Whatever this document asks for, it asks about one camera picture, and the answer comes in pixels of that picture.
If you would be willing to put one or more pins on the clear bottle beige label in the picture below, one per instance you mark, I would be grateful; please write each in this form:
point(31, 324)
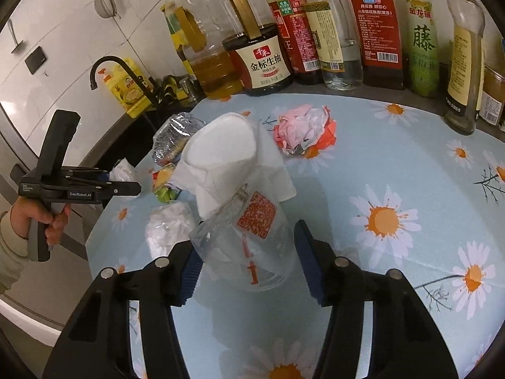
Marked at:
point(327, 39)

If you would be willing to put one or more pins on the black sink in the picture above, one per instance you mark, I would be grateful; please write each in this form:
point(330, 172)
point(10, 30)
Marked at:
point(130, 130)

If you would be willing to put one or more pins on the light blue daisy tablecloth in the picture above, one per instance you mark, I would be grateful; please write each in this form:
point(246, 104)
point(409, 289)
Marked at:
point(394, 173)

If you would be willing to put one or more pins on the dark soy sauce jug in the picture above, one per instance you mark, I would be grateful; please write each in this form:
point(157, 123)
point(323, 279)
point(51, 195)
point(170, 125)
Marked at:
point(260, 67)

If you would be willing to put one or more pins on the silver foil bag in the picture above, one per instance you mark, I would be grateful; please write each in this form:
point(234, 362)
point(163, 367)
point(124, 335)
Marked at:
point(173, 138)

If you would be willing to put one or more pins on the clear bottle yellow label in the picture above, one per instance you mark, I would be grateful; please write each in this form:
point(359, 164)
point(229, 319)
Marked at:
point(465, 67)

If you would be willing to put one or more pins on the yellow red wrapper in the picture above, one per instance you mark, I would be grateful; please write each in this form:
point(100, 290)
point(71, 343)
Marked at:
point(163, 175)

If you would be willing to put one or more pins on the green label oil bottle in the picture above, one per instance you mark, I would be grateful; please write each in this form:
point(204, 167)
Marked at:
point(422, 39)

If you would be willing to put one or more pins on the black faucet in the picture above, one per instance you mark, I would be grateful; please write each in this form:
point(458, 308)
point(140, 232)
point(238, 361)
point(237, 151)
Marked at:
point(114, 59)

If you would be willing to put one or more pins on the dark bottle red label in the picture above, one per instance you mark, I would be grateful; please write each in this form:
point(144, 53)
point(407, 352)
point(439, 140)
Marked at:
point(376, 27)

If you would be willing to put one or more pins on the large cooking oil jug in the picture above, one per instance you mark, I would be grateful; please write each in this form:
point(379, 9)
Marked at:
point(215, 71)

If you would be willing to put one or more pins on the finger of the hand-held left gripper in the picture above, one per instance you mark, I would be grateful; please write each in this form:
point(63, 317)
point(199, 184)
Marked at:
point(122, 189)
point(103, 176)

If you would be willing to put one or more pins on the small glass jar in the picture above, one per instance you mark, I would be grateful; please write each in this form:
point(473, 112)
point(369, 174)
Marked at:
point(493, 98)

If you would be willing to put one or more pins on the pink white paper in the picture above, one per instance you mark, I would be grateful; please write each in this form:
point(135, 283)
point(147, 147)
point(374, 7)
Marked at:
point(300, 126)

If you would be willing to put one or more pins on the person's left forearm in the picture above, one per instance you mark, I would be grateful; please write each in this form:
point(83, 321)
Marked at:
point(10, 256)

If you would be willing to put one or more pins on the slim red label bottle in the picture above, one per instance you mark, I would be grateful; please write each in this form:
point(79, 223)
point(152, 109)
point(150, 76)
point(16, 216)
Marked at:
point(290, 35)

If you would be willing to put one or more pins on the person's left hand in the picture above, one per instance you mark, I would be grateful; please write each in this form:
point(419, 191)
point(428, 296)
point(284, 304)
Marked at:
point(23, 219)

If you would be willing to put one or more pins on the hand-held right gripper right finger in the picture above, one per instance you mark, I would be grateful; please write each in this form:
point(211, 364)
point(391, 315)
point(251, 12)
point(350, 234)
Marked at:
point(311, 260)

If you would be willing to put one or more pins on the clear plastic cup red print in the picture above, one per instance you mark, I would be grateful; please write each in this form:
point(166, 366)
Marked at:
point(252, 244)

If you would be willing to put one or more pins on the black wall socket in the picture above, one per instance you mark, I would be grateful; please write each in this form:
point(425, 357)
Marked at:
point(35, 60)

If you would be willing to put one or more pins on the large white tissue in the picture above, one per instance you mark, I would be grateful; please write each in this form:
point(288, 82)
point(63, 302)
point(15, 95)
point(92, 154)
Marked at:
point(165, 229)

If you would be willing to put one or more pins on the grey wall hook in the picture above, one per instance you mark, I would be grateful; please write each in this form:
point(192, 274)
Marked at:
point(15, 43)

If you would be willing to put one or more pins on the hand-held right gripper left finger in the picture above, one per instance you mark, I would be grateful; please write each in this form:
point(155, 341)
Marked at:
point(189, 276)

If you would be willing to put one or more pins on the small crumpled white tissue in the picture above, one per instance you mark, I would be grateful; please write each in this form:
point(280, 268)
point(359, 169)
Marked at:
point(122, 171)

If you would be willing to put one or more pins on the yellow detergent bottle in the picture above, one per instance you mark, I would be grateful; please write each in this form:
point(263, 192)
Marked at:
point(126, 94)

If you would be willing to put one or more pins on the white paper bag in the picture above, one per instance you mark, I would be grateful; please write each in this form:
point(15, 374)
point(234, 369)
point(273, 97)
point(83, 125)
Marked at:
point(221, 146)

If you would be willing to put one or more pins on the green wrapper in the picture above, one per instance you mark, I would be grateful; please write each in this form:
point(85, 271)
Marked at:
point(165, 195)

